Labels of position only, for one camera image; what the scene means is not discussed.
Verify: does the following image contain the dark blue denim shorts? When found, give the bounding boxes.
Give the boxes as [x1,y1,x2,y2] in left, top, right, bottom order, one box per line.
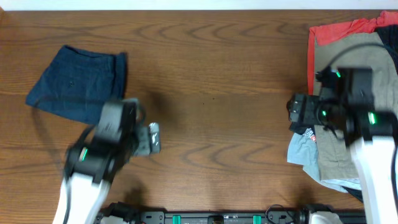
[25,45,127,124]

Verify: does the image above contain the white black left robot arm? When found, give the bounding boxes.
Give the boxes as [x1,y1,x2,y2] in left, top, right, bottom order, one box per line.
[53,123,161,223]

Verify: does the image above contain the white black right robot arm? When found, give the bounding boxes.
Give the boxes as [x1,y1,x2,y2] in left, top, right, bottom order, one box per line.
[287,94,397,223]

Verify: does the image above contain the black garment with printed label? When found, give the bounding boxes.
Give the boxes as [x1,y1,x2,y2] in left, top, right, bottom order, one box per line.
[289,123,317,143]

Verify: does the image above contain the light blue garment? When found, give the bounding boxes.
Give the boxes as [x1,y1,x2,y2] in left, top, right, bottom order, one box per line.
[287,133,361,193]

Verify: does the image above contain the khaki grey shorts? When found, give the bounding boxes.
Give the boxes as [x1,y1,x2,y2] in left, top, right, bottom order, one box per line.
[312,32,398,184]

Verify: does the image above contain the red orange t-shirt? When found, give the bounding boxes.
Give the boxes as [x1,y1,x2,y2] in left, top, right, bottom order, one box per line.
[307,11,397,95]

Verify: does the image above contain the black lace garment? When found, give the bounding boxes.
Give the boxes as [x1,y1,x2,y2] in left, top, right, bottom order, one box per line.
[375,25,398,69]

